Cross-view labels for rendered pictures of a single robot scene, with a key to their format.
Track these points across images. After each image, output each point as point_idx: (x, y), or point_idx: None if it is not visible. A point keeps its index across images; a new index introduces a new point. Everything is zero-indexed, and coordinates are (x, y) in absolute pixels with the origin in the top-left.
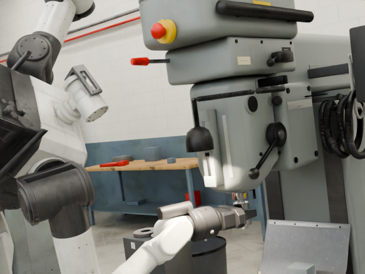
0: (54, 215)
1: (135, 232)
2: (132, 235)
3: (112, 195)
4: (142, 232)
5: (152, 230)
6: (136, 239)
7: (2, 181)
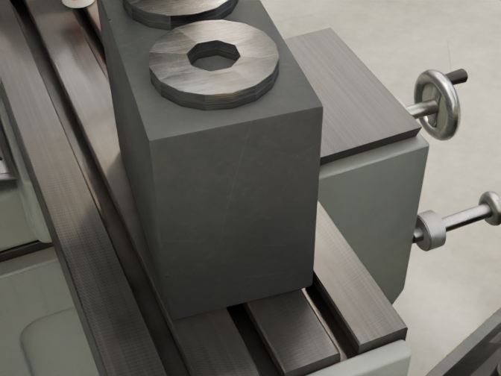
0: None
1: (262, 66)
2: (274, 97)
3: None
4: (241, 40)
5: (185, 45)
6: (282, 42)
7: None
